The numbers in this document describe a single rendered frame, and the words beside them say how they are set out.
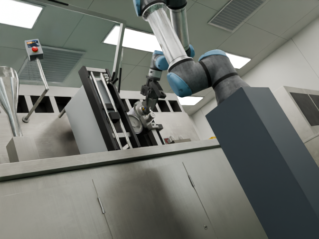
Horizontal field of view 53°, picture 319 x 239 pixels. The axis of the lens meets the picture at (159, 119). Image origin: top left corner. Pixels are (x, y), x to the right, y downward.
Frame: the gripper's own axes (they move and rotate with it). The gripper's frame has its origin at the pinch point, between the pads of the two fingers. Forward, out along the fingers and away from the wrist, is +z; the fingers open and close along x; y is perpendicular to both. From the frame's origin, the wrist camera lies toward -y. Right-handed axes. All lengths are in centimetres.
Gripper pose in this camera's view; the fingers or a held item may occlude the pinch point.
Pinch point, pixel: (149, 111)
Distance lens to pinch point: 186.4
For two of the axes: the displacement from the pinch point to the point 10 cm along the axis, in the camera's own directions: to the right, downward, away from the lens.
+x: -6.8, 0.2, -7.3
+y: -7.0, -3.2, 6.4
